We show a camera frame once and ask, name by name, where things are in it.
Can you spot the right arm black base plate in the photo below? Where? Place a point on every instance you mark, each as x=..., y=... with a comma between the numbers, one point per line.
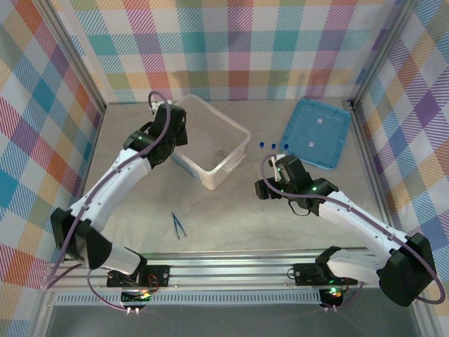
x=305, y=274

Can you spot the blue plastic bin lid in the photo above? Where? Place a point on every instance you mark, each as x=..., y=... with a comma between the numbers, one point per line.
x=308, y=130

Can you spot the aluminium frame side rail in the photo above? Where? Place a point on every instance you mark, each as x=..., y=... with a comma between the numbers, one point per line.
x=359, y=128

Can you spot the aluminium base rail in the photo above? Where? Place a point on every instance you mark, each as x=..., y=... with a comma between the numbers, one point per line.
x=228, y=270

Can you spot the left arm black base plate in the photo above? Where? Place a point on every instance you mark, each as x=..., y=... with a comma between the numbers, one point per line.
x=161, y=275

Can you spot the clear plastic storage bin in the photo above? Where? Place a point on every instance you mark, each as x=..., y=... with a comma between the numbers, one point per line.
x=210, y=123

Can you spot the blue plastic tweezers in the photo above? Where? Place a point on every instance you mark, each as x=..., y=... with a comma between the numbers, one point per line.
x=173, y=216

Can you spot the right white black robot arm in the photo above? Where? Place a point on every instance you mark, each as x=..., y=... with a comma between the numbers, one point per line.
x=350, y=217

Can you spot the clear glass flask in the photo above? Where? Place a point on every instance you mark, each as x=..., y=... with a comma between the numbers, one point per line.
x=221, y=155

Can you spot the aluminium frame post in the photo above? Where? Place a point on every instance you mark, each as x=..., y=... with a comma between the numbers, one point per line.
x=381, y=52
x=72, y=52

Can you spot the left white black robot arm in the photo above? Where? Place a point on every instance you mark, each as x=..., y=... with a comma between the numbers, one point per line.
x=105, y=186

